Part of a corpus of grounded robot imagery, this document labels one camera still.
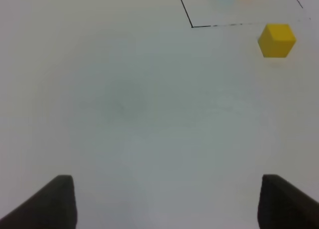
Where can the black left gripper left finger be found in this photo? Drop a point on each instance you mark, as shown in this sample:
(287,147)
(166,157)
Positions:
(52,207)

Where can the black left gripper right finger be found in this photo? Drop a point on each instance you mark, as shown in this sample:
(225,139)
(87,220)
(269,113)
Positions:
(283,206)

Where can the yellow block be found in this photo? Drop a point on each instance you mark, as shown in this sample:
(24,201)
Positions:
(276,40)

